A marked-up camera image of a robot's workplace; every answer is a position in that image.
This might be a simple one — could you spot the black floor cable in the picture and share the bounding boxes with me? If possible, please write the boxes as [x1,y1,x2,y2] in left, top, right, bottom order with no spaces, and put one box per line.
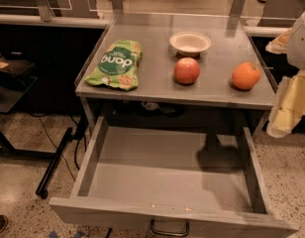
[28,112,89,181]

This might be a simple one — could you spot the black cart leg with wheel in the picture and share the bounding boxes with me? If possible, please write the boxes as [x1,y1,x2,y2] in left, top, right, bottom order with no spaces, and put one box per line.
[36,127,72,199]

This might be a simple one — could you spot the green rice chip bag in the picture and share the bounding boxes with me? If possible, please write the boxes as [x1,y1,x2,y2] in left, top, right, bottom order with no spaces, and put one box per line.
[84,39,143,91]

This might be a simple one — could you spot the grey open top drawer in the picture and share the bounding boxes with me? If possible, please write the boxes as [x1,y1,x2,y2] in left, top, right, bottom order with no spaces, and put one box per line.
[50,118,299,238]

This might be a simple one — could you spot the black metal drawer handle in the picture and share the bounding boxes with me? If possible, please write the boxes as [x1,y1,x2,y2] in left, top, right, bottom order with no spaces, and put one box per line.
[150,219,190,238]

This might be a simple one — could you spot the dark side table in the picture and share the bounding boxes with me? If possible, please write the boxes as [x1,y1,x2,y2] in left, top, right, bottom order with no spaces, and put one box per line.
[0,60,55,160]

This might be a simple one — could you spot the white paper bowl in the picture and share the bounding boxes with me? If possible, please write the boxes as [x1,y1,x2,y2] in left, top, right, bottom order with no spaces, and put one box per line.
[169,32,211,58]

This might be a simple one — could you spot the red apple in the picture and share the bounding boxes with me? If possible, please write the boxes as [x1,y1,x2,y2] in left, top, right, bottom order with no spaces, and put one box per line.
[173,58,200,84]

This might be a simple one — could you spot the orange fruit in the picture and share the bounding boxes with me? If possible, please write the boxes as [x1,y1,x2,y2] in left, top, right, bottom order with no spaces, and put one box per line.
[232,62,260,90]

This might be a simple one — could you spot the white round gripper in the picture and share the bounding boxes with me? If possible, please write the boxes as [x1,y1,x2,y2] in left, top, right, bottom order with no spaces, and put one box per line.
[265,11,305,138]

